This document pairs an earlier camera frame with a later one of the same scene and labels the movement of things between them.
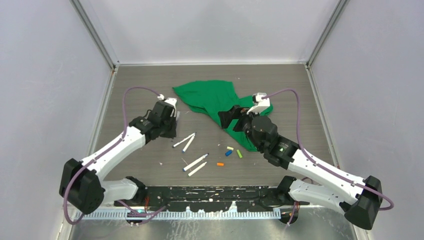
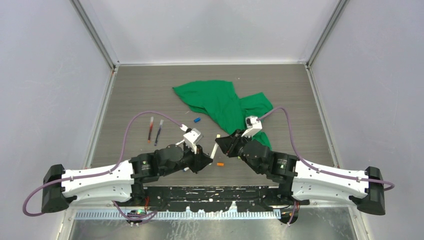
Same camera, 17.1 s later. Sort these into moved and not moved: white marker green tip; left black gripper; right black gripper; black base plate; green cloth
Moved: right black gripper; white marker green tip; left black gripper
Not moved: black base plate; green cloth
